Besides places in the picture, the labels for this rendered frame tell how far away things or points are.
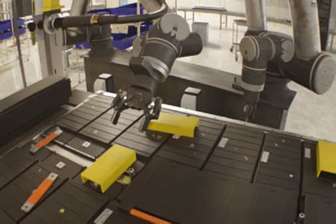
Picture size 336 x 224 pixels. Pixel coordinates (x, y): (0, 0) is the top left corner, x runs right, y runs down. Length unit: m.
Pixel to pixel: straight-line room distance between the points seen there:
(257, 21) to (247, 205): 0.85
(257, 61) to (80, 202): 0.79
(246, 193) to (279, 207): 0.09
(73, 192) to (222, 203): 0.36
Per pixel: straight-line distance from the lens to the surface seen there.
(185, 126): 0.80
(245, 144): 0.80
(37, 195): 0.66
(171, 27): 0.80
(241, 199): 0.60
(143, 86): 0.71
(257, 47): 0.99
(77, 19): 0.93
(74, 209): 0.60
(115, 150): 0.72
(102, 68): 2.16
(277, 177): 0.69
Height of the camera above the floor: 1.44
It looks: 27 degrees down
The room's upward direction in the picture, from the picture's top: straight up
